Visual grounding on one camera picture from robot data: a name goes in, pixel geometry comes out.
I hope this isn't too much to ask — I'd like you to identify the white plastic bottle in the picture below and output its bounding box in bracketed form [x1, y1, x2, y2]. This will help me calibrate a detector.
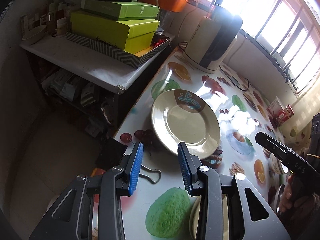
[56, 18, 67, 37]

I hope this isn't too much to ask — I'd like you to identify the white side shelf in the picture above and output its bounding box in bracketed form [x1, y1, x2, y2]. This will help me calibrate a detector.
[19, 33, 175, 95]

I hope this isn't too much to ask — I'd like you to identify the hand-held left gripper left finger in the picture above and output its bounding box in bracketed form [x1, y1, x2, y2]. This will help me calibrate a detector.
[29, 141, 144, 240]

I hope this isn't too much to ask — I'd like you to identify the plain cream plate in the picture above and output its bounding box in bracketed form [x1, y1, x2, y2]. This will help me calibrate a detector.
[189, 194, 229, 240]

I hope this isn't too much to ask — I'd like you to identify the black binder clip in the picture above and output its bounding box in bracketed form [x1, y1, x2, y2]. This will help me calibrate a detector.
[96, 137, 162, 183]

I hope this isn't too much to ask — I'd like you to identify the fruit print tablecloth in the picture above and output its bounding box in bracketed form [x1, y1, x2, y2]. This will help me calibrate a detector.
[90, 44, 302, 240]

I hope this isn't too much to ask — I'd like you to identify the large lime green box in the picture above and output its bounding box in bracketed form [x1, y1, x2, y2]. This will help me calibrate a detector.
[70, 10, 160, 55]

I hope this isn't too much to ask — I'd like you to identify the cream plate with brown pattern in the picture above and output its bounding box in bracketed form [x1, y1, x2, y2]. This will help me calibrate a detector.
[151, 89, 221, 157]

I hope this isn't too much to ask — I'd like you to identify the white grey-striped bowl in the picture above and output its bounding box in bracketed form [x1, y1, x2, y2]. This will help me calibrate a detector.
[268, 152, 288, 176]

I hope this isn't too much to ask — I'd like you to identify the person's right hand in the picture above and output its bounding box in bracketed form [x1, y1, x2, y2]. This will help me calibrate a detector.
[278, 176, 300, 213]

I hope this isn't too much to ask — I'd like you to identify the heart print curtain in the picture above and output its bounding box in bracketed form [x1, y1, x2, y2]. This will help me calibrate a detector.
[282, 87, 320, 157]

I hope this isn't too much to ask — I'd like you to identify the red lidded jar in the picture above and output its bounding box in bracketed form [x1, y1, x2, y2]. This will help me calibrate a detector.
[275, 104, 294, 127]

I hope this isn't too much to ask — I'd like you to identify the person's right forearm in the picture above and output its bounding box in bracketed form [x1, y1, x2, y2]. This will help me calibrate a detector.
[276, 196, 320, 240]

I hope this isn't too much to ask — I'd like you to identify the white electric kettle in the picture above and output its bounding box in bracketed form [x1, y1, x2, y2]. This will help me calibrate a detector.
[184, 12, 243, 74]

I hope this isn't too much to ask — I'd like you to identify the flat green box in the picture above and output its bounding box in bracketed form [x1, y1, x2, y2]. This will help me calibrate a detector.
[80, 0, 160, 22]

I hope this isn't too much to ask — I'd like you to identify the black cable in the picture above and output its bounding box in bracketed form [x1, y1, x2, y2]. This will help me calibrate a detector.
[224, 77, 250, 92]

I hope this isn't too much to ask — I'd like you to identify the barred window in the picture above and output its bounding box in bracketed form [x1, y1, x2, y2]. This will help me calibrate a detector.
[194, 0, 320, 98]

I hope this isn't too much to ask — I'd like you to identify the white printed bag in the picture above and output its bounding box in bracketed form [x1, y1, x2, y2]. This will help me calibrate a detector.
[49, 69, 101, 107]

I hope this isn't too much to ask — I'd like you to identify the grey zigzag striped box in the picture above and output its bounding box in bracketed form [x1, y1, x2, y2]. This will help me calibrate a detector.
[65, 31, 172, 70]

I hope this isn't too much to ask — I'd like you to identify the grey plate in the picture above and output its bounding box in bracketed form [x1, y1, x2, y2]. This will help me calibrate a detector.
[272, 184, 286, 214]

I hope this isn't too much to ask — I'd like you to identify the small white bowl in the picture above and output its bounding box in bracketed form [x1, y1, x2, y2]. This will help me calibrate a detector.
[22, 25, 48, 42]

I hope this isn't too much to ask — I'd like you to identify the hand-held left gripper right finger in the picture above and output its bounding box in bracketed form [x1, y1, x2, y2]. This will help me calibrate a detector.
[177, 141, 292, 240]

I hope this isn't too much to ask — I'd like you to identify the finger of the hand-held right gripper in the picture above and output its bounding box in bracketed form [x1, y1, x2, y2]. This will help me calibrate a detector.
[255, 132, 293, 167]

